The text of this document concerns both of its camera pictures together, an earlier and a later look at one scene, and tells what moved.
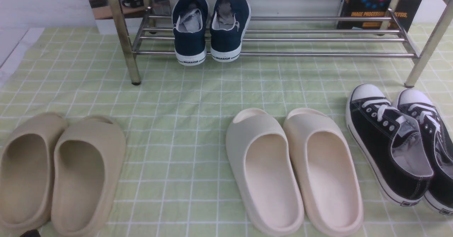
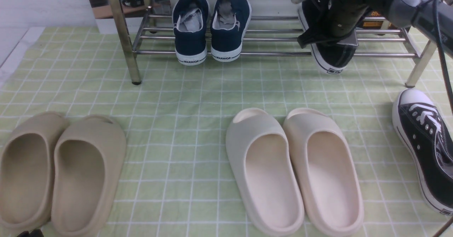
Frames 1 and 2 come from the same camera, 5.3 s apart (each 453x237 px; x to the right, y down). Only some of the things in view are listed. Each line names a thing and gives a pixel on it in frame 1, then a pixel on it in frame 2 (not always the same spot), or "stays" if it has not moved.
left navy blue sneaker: x=190 y=15 stays
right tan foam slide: x=89 y=154 stays
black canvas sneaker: x=393 y=143 to x=334 y=58
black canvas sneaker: x=439 y=136 stays
